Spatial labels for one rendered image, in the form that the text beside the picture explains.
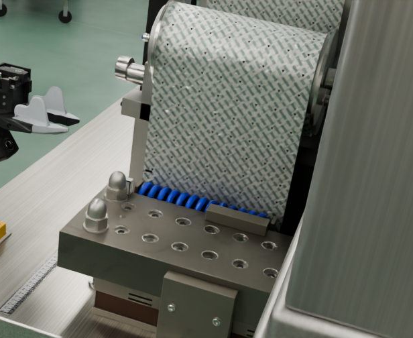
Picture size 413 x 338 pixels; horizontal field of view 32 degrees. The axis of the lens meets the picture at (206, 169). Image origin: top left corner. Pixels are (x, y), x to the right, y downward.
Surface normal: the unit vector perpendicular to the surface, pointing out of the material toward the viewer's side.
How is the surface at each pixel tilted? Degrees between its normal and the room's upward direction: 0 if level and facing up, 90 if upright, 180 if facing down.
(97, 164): 0
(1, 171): 0
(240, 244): 0
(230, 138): 90
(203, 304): 90
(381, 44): 90
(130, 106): 90
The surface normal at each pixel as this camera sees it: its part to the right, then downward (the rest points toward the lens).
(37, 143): 0.14, -0.89
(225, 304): -0.29, 0.38
